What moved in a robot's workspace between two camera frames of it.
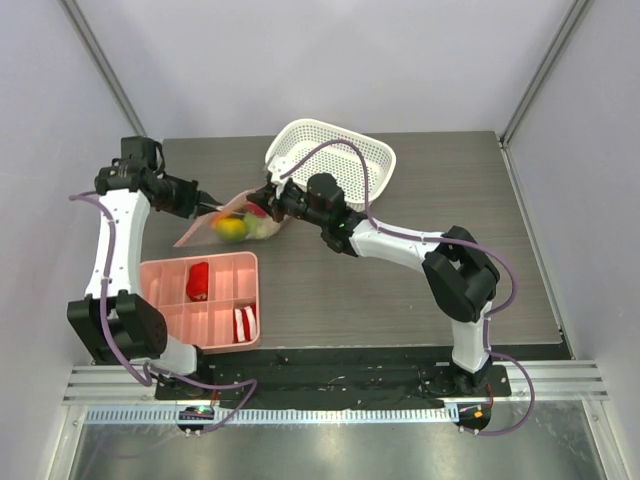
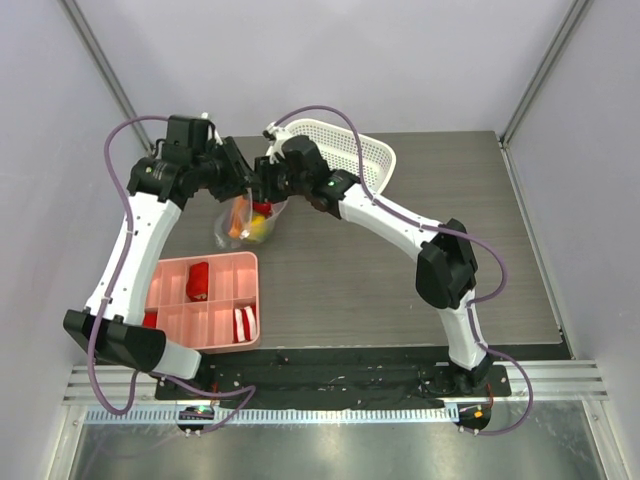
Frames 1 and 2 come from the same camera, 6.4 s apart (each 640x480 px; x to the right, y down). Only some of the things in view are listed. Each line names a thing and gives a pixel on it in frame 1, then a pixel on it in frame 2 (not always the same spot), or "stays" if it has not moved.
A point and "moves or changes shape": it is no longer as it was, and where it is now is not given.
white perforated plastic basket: [360, 167] stays
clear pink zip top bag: [233, 221] moves or changes shape
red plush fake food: [198, 282] stays
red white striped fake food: [245, 323] stays
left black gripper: [190, 207] -> [240, 177]
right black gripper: [272, 198] -> [267, 176]
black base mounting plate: [310, 382] stays
